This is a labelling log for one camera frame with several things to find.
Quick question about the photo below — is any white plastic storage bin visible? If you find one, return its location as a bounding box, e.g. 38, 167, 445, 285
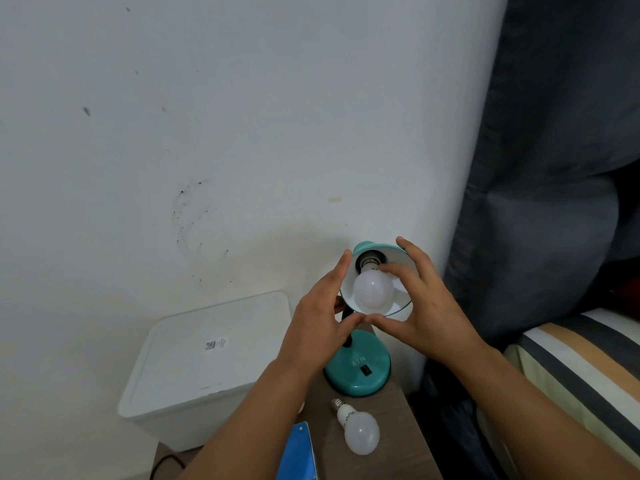
117, 291, 306, 453

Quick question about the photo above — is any bed with striped sheet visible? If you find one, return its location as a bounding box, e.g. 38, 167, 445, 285
474, 307, 640, 480

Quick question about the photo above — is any person's right forearm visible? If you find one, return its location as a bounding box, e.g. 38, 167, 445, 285
447, 345, 640, 480

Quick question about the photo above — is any black cable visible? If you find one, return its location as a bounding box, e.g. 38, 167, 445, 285
149, 452, 189, 480

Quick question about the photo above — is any person's left forearm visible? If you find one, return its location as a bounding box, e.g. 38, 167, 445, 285
177, 359, 313, 480

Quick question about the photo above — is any blue cardboard box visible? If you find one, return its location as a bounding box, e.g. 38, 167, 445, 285
275, 421, 319, 480

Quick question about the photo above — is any person's right hand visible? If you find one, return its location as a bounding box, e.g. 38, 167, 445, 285
365, 236, 494, 371

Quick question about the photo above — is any teal desk lamp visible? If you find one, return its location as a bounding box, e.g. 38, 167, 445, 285
323, 240, 419, 398

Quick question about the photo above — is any white light bulb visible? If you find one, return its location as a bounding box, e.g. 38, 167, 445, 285
330, 399, 381, 456
353, 259, 396, 313

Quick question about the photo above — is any dark grey curtain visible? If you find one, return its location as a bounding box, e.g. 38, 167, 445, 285
442, 0, 640, 348

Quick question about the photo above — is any person's left hand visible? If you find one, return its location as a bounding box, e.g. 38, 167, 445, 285
276, 249, 369, 383

